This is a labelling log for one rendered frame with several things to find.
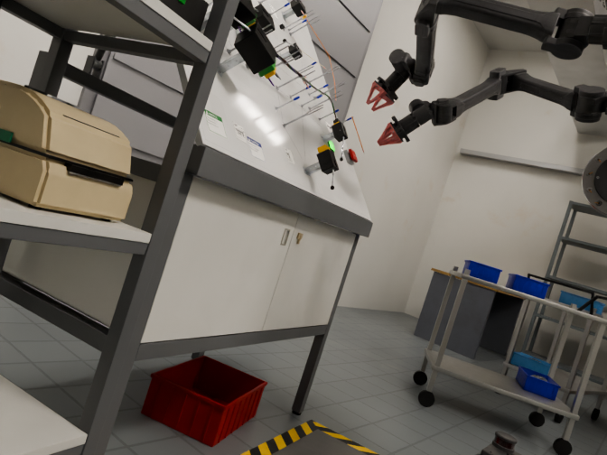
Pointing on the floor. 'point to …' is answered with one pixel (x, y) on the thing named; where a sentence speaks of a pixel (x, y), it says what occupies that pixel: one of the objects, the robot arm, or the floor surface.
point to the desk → (470, 316)
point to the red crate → (203, 398)
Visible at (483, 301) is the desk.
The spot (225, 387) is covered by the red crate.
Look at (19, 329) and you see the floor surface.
